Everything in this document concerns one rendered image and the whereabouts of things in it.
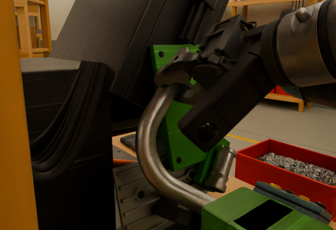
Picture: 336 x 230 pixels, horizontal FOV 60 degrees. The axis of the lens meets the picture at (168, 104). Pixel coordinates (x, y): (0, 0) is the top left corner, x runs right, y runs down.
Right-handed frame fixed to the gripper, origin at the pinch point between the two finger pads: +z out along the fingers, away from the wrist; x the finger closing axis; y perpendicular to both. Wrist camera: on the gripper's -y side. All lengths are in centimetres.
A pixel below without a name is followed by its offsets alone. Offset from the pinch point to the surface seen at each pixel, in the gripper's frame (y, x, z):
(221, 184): -6.8, -16.9, -1.3
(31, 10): 365, 70, 826
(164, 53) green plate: 6.5, 2.4, 2.5
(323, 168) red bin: 24, -68, 10
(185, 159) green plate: -5.9, -10.8, 2.5
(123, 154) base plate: 1, -25, 54
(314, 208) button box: 0.2, -39.4, -5.2
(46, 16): 122, 23, 270
